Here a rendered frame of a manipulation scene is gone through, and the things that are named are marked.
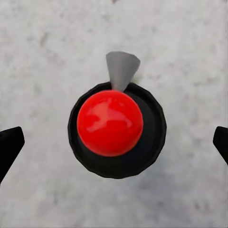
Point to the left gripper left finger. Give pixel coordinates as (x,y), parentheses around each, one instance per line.
(11,142)

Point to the pesticide atomizer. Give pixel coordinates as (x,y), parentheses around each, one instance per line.
(117,129)

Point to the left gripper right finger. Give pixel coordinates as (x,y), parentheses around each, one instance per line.
(220,140)

